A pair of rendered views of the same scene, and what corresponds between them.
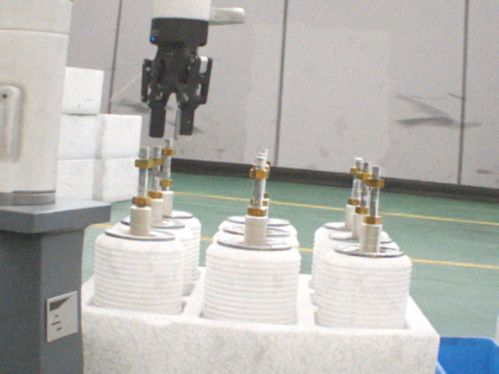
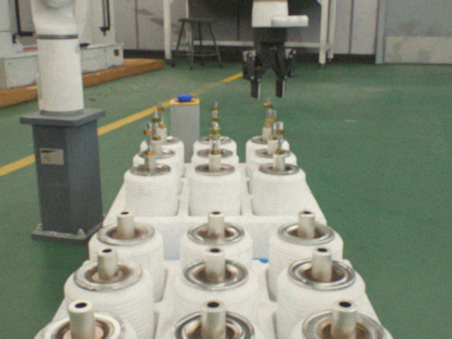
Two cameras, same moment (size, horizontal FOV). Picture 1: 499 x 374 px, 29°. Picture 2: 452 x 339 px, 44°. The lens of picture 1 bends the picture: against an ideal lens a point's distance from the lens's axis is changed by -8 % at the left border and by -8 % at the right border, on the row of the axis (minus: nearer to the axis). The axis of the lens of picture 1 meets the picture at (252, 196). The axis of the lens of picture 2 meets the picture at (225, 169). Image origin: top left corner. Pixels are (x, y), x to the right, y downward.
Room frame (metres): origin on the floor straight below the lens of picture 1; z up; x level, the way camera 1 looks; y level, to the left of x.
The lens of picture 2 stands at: (1.16, -1.12, 0.54)
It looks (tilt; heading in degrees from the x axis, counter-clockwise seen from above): 16 degrees down; 88
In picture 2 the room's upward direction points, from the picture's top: straight up
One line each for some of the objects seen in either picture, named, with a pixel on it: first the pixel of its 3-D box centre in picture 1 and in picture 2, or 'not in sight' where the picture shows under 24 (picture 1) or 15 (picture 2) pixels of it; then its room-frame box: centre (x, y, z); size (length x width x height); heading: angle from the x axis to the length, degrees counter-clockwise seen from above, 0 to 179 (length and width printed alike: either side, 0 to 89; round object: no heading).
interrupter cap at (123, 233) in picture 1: (139, 235); (162, 141); (1.06, 0.11, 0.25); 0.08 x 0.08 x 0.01
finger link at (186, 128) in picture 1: (191, 115); (251, 86); (1.26, 0.08, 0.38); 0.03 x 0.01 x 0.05; 35
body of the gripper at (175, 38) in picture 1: (176, 50); (269, 45); (1.30, 0.11, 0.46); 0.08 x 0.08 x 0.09
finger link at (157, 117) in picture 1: (156, 123); (280, 89); (1.32, 0.13, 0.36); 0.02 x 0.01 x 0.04; 125
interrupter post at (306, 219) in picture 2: not in sight; (306, 224); (1.29, -0.44, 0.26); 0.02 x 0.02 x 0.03
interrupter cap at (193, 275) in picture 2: not in sight; (215, 275); (1.17, -0.55, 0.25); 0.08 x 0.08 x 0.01
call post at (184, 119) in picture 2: not in sight; (186, 162); (1.11, 0.28, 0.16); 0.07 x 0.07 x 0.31; 89
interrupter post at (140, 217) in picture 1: (140, 223); (162, 135); (1.06, 0.11, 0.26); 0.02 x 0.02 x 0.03
